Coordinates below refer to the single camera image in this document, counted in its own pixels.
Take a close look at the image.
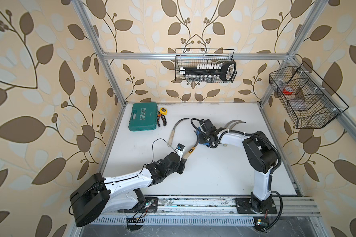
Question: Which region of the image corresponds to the blue grey microfiber rag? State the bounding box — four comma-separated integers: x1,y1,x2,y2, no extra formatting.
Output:
196,126,211,147

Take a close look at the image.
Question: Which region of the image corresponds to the sickle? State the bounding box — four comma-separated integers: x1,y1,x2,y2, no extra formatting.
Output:
228,120,246,130
183,140,199,160
168,118,189,148
224,119,245,130

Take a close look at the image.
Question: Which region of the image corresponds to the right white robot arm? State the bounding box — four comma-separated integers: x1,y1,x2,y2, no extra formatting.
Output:
190,118,282,209

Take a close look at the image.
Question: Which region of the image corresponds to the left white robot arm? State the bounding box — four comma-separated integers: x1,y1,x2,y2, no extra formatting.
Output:
69,152,187,227

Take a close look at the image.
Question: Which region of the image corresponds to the yellow tape measure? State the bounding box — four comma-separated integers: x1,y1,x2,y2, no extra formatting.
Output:
159,108,167,116

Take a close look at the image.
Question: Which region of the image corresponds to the green plastic tool case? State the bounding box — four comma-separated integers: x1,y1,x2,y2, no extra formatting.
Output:
128,102,158,131

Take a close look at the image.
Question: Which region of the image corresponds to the red item in basket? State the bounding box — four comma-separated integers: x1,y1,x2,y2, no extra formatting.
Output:
282,87,294,95

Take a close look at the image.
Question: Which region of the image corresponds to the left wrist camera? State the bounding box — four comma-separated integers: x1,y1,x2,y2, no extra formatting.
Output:
175,143,186,159

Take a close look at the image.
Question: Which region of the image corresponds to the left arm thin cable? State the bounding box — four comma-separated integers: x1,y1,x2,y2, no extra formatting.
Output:
139,138,177,172

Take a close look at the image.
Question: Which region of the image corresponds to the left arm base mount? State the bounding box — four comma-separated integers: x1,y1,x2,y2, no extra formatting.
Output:
117,189,159,213

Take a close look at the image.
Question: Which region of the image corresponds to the rear black wire basket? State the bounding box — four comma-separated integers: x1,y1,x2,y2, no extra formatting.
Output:
175,47,237,83

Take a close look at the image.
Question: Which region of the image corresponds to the black wire basket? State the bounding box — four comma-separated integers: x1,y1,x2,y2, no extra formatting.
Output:
175,47,237,83
269,61,349,129

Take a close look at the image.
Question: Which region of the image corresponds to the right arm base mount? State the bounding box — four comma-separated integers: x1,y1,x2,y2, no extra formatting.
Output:
234,195,278,214

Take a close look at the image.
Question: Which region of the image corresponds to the right black wire basket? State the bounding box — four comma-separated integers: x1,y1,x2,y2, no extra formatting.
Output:
269,61,349,129

